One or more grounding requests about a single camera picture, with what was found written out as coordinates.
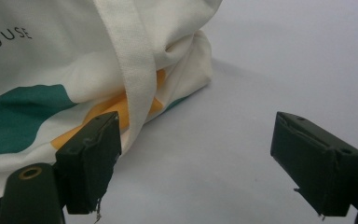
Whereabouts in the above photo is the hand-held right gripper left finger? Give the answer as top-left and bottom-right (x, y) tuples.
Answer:
(55, 111), (123, 216)

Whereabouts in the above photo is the white canvas tote bag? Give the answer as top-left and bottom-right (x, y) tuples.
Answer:
(0, 0), (224, 203)

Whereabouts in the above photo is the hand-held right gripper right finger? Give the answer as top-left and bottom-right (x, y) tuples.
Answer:
(269, 110), (358, 217)

